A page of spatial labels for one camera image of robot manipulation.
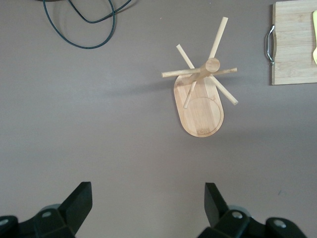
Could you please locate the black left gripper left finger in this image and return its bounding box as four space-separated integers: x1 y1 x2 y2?
0 181 93 238

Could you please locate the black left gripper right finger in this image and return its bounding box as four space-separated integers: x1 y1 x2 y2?
195 182 308 238

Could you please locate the wooden mug rack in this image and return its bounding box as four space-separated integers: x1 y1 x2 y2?
161 16 239 138

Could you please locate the yellow plastic fork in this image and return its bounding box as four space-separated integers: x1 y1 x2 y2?
312 10 317 66

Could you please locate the black cable loop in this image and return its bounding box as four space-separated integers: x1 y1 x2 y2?
68 0 132 24
43 0 116 49

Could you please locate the bamboo cutting board metal handle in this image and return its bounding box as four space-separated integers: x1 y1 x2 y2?
265 2 317 86

